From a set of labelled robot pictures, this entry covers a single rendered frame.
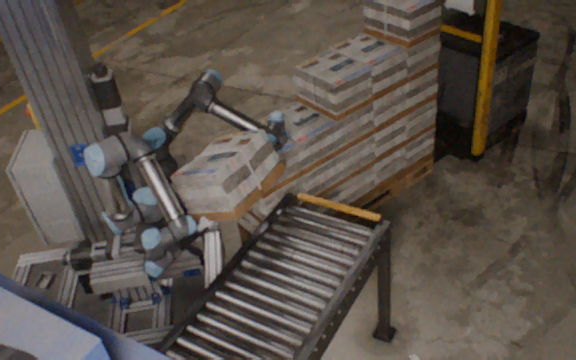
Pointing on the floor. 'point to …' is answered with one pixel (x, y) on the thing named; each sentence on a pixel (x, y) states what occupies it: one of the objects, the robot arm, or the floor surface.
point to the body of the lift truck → (460, 100)
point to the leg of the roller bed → (384, 293)
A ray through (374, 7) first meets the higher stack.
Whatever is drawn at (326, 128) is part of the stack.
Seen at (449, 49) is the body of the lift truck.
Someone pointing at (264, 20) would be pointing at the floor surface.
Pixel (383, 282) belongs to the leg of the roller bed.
